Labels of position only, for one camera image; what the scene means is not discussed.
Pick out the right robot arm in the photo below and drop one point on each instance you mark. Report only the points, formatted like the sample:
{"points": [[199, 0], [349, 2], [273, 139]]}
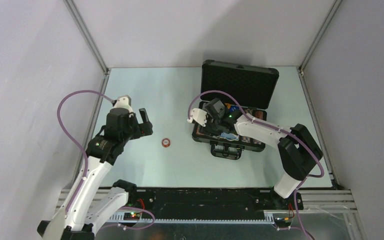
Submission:
{"points": [[299, 152]]}

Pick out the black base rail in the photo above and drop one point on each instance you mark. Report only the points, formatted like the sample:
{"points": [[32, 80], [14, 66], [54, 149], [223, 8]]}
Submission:
{"points": [[213, 204]]}

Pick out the black poker set case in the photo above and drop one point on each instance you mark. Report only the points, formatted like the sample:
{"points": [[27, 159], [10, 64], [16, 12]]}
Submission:
{"points": [[252, 86]]}

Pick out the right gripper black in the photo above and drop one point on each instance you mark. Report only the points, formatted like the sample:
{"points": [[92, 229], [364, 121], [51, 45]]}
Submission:
{"points": [[208, 115]]}

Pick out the dark orange chip stack row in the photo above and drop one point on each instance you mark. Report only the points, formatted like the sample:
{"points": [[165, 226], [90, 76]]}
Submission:
{"points": [[259, 114]]}

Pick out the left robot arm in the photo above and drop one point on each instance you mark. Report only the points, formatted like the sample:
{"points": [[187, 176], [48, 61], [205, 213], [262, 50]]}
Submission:
{"points": [[78, 218]]}

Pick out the blue round dealer button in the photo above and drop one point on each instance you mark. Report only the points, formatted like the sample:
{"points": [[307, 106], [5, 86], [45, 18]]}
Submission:
{"points": [[233, 108]]}

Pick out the blue card deck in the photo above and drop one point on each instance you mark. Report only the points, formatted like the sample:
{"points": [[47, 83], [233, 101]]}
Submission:
{"points": [[229, 136]]}

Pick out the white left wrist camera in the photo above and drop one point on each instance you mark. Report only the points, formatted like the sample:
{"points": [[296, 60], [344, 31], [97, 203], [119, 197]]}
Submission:
{"points": [[123, 102]]}

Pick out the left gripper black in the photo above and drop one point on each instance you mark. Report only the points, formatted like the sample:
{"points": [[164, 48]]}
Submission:
{"points": [[142, 129]]}

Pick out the red poker chip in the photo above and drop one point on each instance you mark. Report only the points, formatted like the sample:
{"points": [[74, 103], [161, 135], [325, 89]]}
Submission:
{"points": [[166, 142]]}

